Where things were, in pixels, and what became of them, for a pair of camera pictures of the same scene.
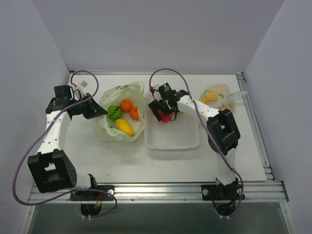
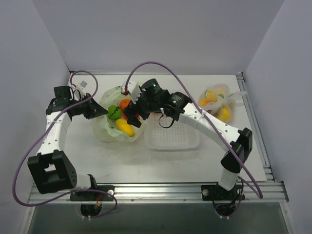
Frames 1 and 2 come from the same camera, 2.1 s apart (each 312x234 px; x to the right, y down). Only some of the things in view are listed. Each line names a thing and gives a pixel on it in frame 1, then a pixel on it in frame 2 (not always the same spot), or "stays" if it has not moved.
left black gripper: x=90 y=107 stays
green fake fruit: x=114 y=111 stays
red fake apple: x=166 y=119 -> x=125 y=115
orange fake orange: x=126 y=105 stays
